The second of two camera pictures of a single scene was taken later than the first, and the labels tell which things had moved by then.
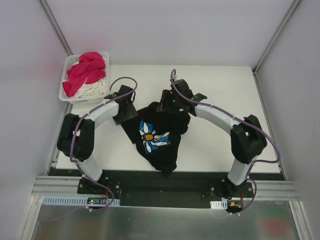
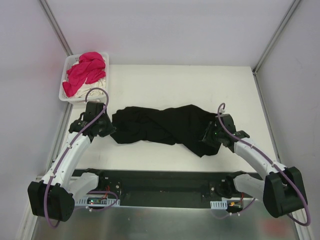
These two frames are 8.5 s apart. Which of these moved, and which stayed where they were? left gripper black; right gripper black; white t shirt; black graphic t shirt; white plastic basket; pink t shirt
Moved: left gripper black; black graphic t shirt; right gripper black
Stayed: white t shirt; white plastic basket; pink t shirt
